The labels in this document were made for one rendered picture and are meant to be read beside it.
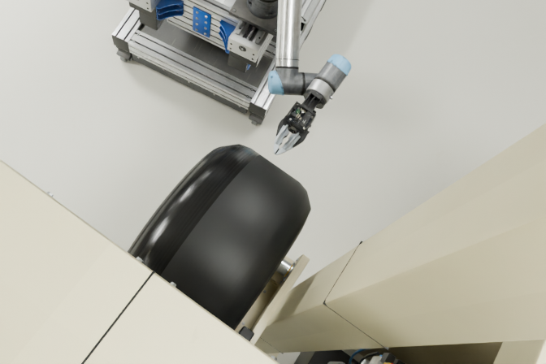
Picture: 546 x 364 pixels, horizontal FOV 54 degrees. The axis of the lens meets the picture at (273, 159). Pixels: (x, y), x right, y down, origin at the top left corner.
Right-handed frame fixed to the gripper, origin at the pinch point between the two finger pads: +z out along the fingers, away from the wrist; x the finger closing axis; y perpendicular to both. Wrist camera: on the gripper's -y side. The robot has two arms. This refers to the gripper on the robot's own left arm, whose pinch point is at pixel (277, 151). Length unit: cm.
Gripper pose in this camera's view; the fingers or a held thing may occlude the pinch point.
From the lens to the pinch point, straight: 157.5
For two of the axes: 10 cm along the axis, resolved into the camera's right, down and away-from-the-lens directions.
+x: 8.2, 5.7, -0.8
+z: -5.7, 7.8, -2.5
